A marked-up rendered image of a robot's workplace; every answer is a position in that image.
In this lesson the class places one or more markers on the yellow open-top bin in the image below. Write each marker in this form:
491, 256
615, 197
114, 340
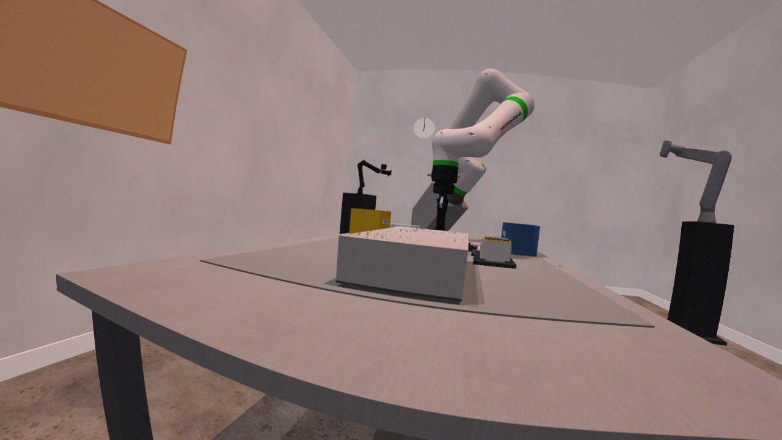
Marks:
363, 220

